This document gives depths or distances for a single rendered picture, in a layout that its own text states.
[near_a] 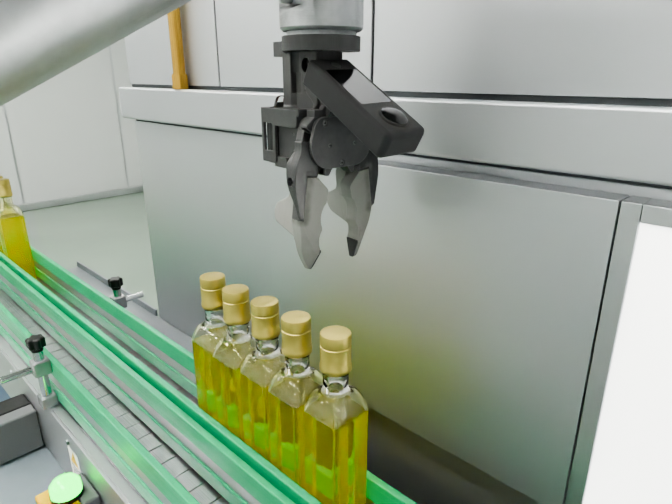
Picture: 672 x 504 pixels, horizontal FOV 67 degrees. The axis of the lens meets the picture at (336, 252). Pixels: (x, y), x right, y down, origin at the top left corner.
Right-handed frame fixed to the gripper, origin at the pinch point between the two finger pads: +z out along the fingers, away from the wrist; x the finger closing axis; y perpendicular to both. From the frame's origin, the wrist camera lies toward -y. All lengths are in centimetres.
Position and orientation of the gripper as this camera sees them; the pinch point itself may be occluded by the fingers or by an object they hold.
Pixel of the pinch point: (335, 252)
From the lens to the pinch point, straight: 51.1
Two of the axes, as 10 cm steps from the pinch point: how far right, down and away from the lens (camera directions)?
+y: -6.5, -2.5, 7.2
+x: -7.6, 2.1, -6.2
